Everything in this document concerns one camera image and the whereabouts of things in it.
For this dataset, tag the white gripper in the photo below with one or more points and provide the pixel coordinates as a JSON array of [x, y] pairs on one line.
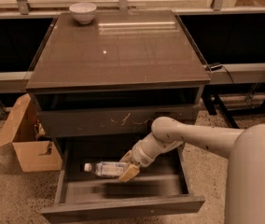
[[139, 157]]

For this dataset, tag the clear plastic water bottle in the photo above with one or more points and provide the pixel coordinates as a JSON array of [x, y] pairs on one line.
[[111, 169]]

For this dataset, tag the open cardboard box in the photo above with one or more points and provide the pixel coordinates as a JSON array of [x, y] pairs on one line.
[[34, 151]]

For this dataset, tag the black power adapter with cable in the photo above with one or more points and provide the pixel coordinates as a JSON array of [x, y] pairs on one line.
[[219, 74]]

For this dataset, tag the grey drawer cabinet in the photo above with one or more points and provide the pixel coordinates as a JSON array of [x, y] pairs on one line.
[[122, 59]]

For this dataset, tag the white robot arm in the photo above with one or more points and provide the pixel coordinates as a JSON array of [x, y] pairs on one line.
[[244, 149]]

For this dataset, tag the white ceramic bowl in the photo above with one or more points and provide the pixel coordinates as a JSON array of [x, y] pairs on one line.
[[83, 12]]

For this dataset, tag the closed scratched grey top drawer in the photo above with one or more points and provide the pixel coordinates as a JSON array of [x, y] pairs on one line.
[[103, 121]]

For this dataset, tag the black metal stand leg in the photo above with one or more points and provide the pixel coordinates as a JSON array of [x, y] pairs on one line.
[[211, 99]]

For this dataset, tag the open grey middle drawer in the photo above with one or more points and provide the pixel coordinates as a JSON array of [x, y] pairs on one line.
[[160, 189]]

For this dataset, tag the metal window railing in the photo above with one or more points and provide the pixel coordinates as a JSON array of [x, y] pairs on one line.
[[123, 0]]

